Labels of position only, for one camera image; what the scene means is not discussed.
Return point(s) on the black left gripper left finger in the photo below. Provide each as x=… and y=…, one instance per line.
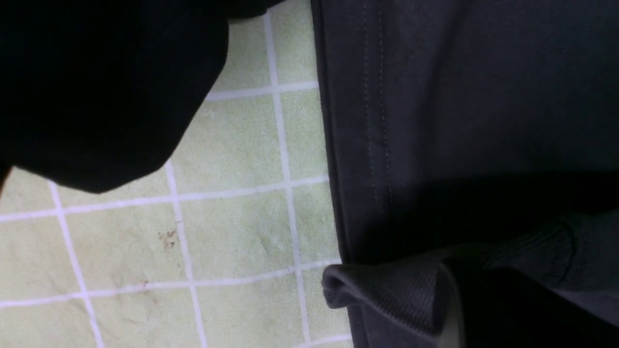
x=95, y=94

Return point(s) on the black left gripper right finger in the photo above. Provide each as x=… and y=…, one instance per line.
x=505, y=309

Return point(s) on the gray long-sleeve shirt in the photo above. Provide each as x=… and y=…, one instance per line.
x=483, y=131

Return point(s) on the green checkered table mat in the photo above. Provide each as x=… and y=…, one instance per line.
x=224, y=247

